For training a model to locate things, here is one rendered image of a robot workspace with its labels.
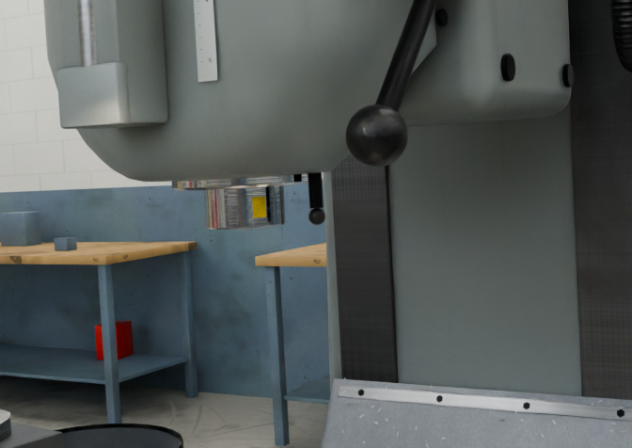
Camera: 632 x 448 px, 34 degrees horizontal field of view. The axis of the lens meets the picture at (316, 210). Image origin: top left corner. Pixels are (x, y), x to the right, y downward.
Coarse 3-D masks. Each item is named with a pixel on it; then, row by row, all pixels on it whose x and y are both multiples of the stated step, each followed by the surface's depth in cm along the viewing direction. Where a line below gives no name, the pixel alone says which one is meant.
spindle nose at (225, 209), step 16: (208, 192) 61; (224, 192) 60; (240, 192) 60; (256, 192) 60; (272, 192) 60; (208, 208) 61; (224, 208) 60; (240, 208) 60; (272, 208) 60; (208, 224) 61; (224, 224) 60; (240, 224) 60; (256, 224) 60; (272, 224) 60
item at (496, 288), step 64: (576, 0) 88; (576, 64) 88; (448, 128) 95; (512, 128) 92; (576, 128) 88; (384, 192) 98; (448, 192) 95; (512, 192) 92; (576, 192) 89; (384, 256) 99; (448, 256) 96; (512, 256) 93; (576, 256) 90; (384, 320) 99; (448, 320) 96; (512, 320) 93; (576, 320) 90; (448, 384) 97; (512, 384) 94; (576, 384) 90
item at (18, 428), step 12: (0, 408) 80; (0, 420) 76; (0, 432) 75; (12, 432) 77; (24, 432) 77; (36, 432) 77; (48, 432) 77; (60, 432) 77; (0, 444) 74; (12, 444) 74; (24, 444) 74; (36, 444) 75; (48, 444) 76; (60, 444) 77
